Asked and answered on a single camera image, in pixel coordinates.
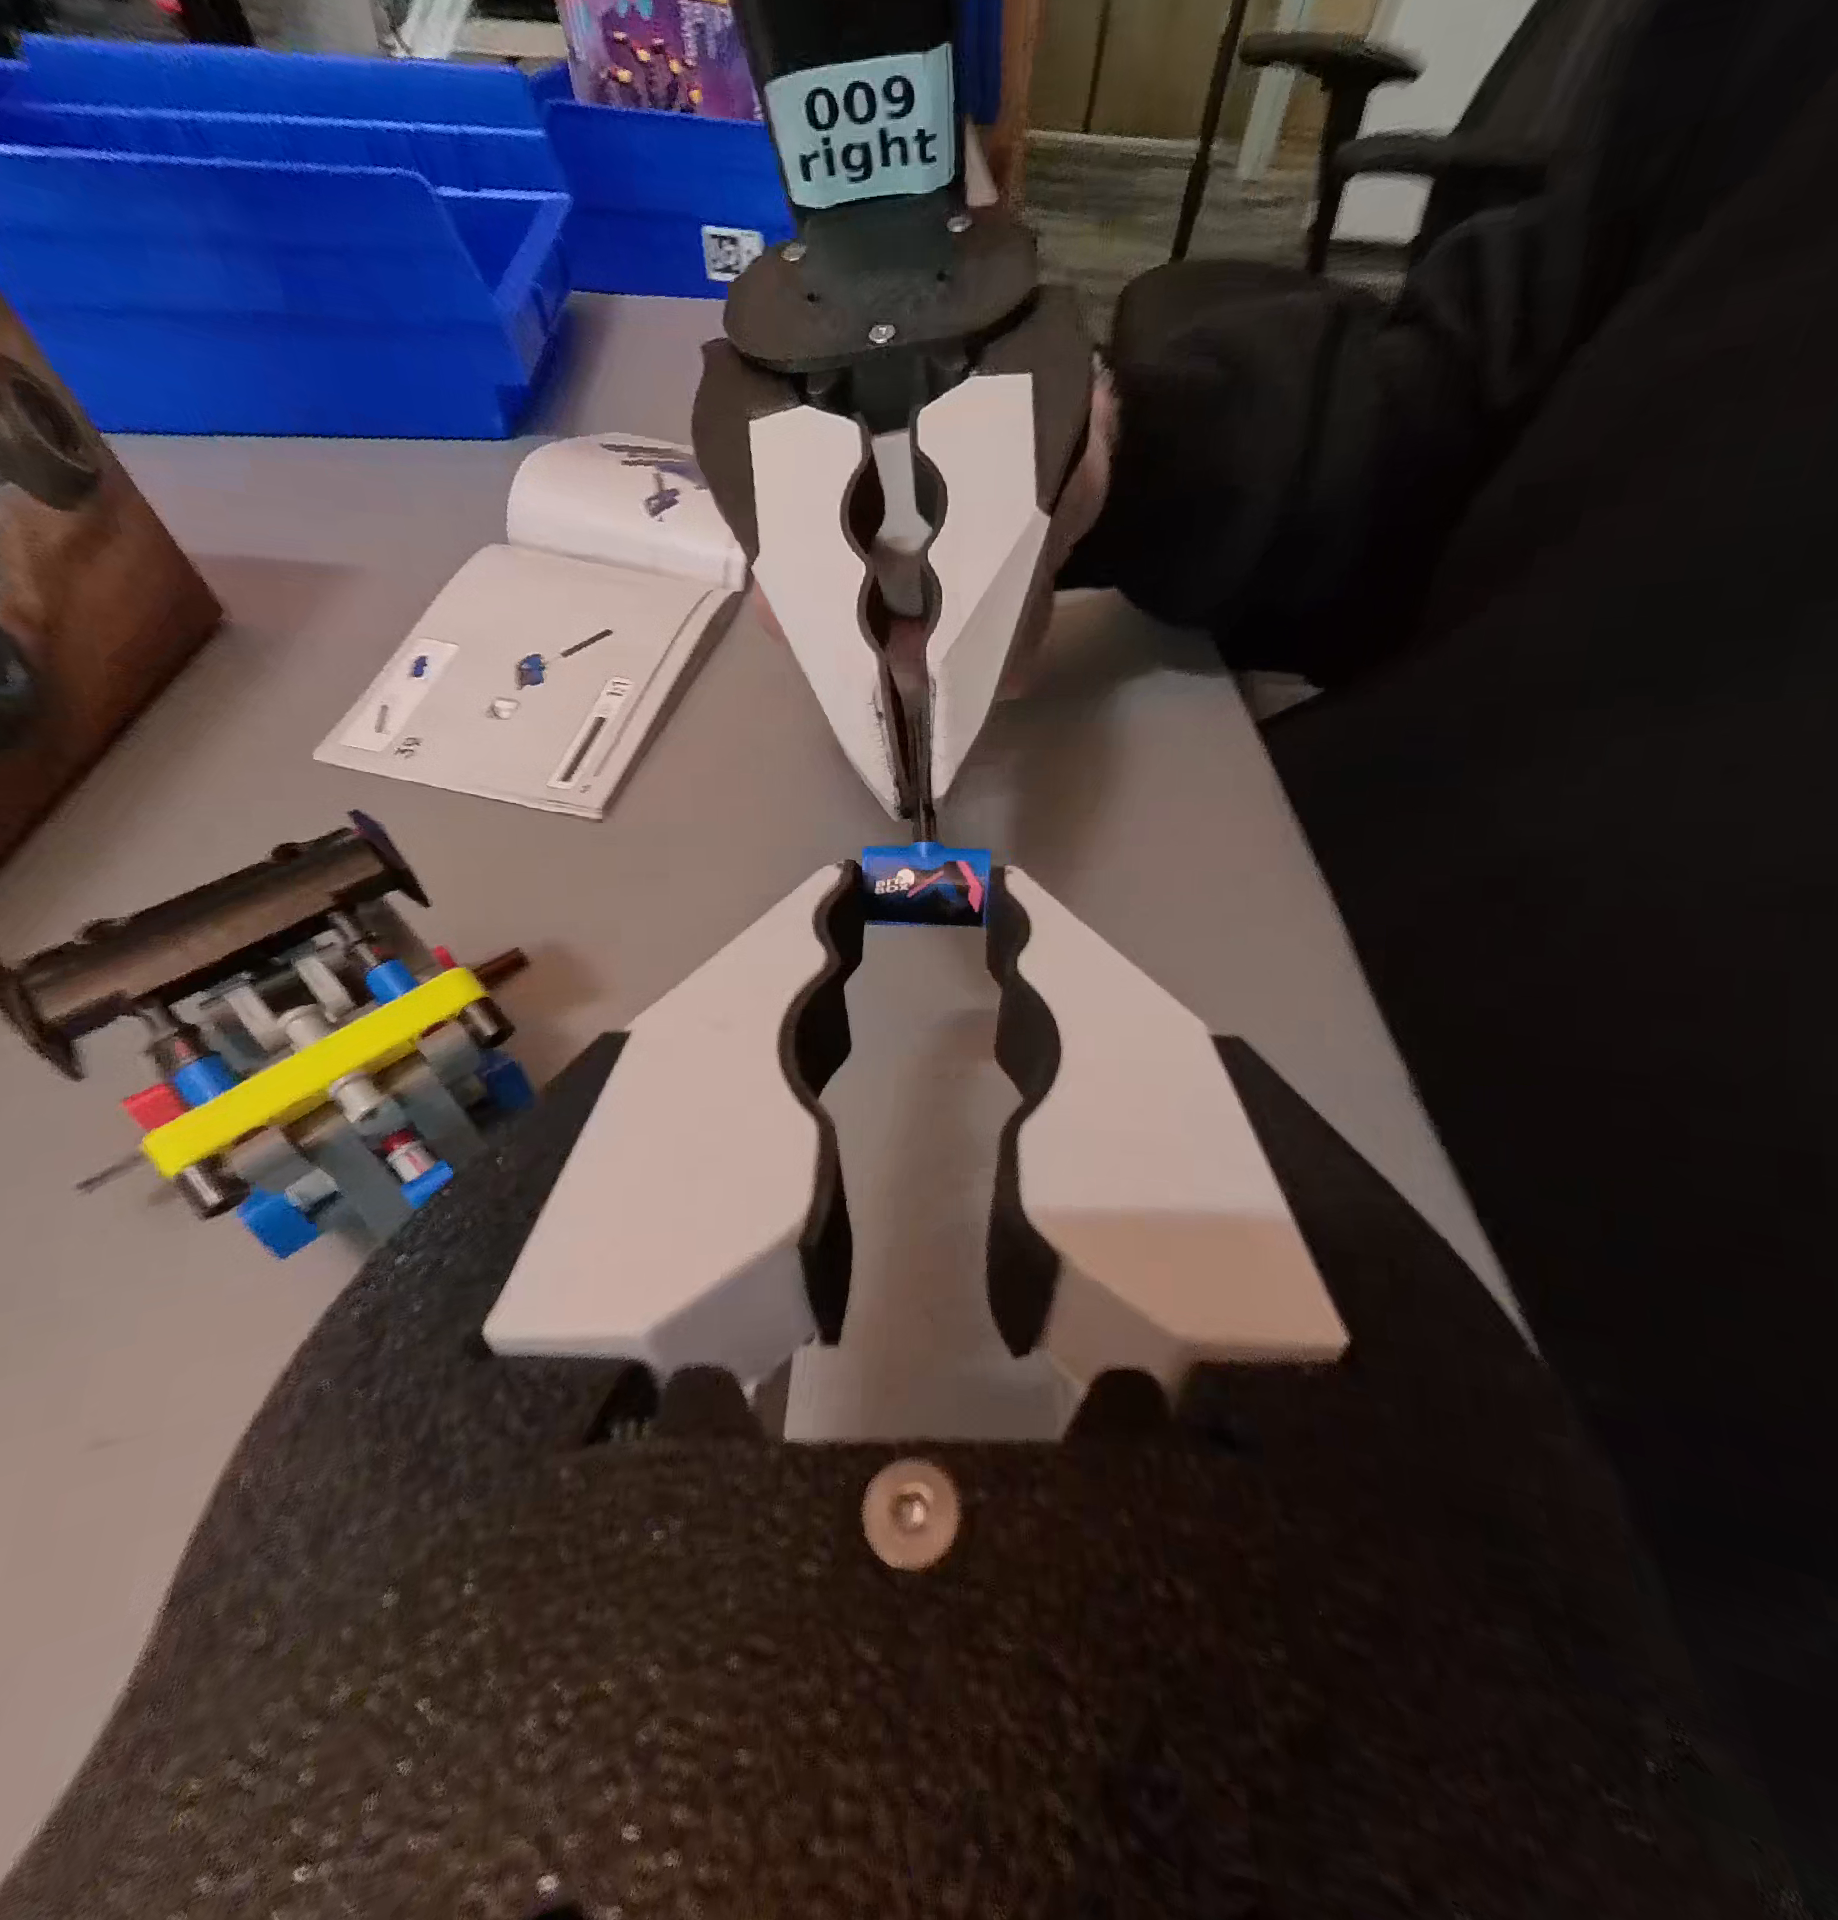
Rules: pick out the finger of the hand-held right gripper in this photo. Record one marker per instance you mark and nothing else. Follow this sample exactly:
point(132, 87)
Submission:
point(995, 510)
point(800, 540)

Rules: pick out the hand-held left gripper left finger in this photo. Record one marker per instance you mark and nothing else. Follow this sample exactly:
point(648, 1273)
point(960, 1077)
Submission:
point(665, 1185)

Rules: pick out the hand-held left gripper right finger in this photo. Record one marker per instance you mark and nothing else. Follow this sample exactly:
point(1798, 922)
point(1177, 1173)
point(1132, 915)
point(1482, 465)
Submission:
point(1160, 1201)

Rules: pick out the person's right hand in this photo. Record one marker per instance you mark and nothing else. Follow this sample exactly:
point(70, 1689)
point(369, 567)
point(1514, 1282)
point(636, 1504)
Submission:
point(1049, 630)

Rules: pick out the person's black jacket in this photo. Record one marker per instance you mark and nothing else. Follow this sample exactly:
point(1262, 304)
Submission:
point(1684, 901)

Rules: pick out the purple printed box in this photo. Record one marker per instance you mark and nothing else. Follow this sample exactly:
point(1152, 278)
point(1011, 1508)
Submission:
point(635, 61)

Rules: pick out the blue lego piece with sticker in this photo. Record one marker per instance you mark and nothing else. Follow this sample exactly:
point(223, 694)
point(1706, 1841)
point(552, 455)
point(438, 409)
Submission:
point(920, 893)

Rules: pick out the blue plastic bin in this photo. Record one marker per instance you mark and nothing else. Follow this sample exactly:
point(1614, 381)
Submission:
point(259, 330)
point(259, 91)

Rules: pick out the black lego axle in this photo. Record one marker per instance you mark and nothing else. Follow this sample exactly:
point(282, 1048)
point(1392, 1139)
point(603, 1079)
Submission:
point(924, 818)

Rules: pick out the open instruction booklet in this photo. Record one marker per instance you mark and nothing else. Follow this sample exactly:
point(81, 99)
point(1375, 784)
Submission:
point(559, 661)

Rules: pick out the person's right forearm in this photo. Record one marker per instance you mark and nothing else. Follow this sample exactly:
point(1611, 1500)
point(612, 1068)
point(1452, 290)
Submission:
point(1280, 450)

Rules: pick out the lego engine assembly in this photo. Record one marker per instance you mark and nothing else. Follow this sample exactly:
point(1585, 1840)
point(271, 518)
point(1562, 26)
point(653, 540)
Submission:
point(311, 1065)

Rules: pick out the lego set box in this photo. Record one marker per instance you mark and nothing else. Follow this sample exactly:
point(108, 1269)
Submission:
point(49, 601)

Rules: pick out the blue bin with code tag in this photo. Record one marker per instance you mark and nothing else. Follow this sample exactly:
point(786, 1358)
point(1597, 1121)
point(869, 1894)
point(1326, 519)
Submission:
point(635, 196)

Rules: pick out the black office chair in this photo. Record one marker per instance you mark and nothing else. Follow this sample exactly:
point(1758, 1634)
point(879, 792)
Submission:
point(1338, 64)

